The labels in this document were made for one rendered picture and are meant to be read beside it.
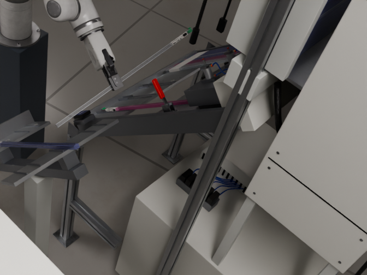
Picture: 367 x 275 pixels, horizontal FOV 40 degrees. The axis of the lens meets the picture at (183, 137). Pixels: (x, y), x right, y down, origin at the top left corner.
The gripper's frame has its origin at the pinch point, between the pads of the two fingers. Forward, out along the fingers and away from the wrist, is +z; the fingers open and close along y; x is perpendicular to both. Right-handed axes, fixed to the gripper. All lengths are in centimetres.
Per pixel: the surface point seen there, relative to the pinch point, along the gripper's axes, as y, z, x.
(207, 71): 20.2, 7.9, 19.5
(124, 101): -34.0, 7.4, 8.1
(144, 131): -0.8, 17.1, 1.8
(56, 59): -162, -28, 12
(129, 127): -6.8, 14.4, -0.7
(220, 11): -199, -16, 143
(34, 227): -24, 31, -40
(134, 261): -47, 66, -14
